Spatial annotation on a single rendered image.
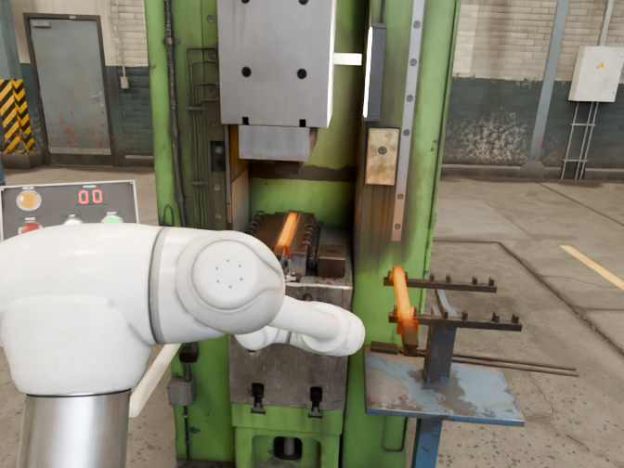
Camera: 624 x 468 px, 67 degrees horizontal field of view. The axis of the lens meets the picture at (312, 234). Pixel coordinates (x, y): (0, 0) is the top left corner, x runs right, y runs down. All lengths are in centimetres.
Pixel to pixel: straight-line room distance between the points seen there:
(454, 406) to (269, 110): 93
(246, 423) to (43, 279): 127
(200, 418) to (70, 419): 150
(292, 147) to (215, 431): 119
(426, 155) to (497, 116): 637
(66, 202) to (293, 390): 88
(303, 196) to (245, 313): 142
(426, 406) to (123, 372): 93
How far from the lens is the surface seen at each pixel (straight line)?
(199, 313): 47
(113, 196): 145
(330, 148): 182
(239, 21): 136
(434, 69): 149
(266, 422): 170
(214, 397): 194
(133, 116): 773
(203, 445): 210
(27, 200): 147
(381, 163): 147
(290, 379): 158
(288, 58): 133
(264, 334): 102
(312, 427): 169
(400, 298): 122
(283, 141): 135
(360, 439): 199
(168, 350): 164
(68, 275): 52
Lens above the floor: 152
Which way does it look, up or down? 19 degrees down
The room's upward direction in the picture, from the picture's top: 2 degrees clockwise
